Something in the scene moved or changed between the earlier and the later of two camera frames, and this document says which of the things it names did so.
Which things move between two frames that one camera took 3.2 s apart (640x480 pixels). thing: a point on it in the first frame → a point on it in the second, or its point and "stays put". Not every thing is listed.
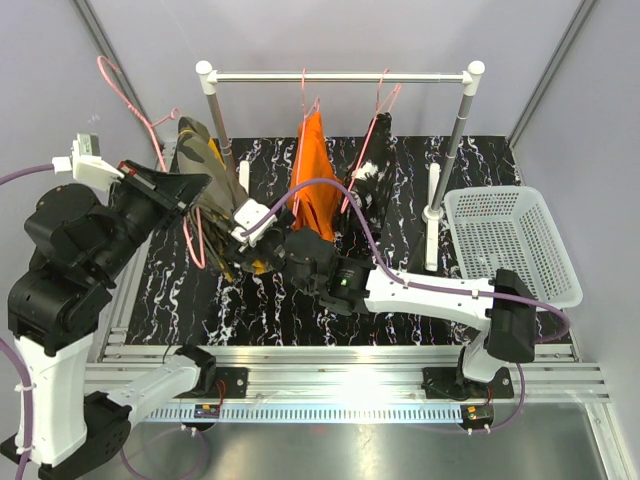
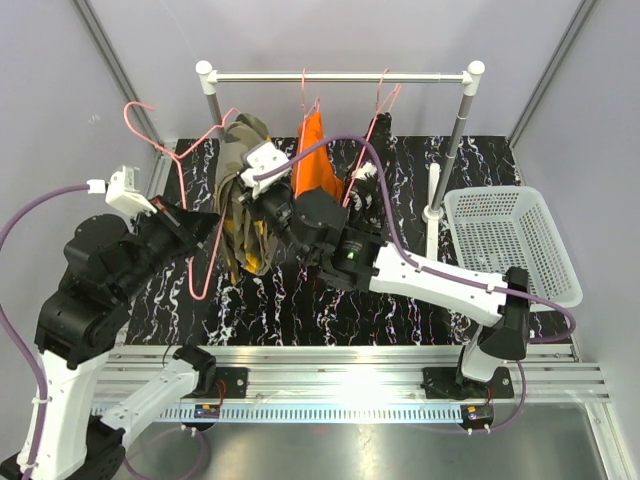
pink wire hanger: [379, 105] stays put
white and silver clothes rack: [433, 214] stays put
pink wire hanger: [174, 114] → [179, 157]
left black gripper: [171, 193] → [184, 225]
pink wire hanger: [304, 117] stays put
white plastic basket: [509, 227] stays put
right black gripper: [245, 254] → [257, 203]
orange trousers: [315, 209] stays put
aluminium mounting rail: [350, 384] stays put
